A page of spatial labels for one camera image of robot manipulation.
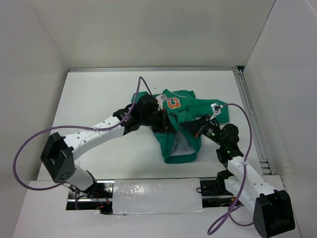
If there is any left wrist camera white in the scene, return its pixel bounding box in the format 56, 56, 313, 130
156, 94, 167, 110

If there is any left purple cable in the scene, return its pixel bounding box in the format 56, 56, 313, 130
12, 76, 152, 211

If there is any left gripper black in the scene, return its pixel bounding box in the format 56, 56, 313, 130
141, 107, 177, 134

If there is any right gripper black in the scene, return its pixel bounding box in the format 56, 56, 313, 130
180, 114, 225, 147

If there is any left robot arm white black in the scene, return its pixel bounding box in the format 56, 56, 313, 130
41, 94, 176, 198

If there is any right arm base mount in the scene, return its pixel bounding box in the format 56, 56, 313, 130
196, 178, 234, 208

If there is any white taped cover panel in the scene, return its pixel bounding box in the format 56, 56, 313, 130
112, 178, 204, 215

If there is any aluminium rail right side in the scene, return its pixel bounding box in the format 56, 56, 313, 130
233, 66, 276, 175

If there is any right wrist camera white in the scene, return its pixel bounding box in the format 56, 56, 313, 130
210, 103, 223, 121

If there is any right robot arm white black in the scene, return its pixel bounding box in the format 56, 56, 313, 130
181, 116, 295, 238

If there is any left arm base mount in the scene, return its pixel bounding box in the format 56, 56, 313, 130
66, 180, 115, 215

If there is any green jacket white lining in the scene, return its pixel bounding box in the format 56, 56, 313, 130
130, 88, 230, 165

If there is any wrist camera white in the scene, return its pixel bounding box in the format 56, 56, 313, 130
156, 94, 167, 110
210, 103, 223, 121

